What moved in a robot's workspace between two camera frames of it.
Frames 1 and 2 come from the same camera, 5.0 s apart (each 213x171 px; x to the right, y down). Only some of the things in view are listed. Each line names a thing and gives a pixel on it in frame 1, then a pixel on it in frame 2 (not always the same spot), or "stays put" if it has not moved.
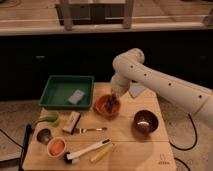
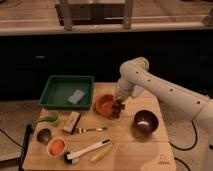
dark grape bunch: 111,103 -> 117,107
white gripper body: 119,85 -> 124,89
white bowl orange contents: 56,147 stays put
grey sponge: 76,96 stays put
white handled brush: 71,158 stays put
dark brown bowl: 145,122 stays put
